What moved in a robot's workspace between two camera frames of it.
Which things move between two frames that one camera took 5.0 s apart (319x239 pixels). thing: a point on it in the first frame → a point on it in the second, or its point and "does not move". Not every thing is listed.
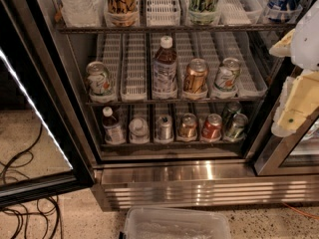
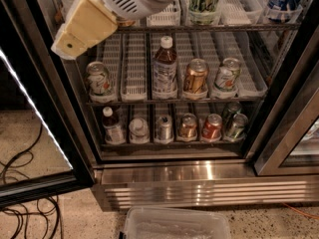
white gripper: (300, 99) → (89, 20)
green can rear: (233, 108) does not move
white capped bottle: (139, 129) does not move
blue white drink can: (285, 2) does not move
